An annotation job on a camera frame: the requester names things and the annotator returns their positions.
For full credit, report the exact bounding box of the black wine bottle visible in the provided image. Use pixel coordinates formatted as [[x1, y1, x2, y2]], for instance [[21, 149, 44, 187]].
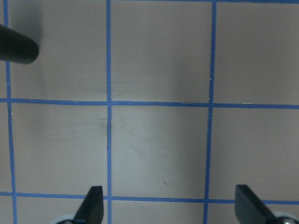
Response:
[[0, 24, 39, 64]]

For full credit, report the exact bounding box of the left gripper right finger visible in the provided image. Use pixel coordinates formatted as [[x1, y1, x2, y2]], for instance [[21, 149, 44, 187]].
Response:
[[235, 185, 276, 224]]

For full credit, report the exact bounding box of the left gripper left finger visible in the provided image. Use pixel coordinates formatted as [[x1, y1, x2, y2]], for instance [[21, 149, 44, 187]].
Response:
[[74, 186, 104, 224]]

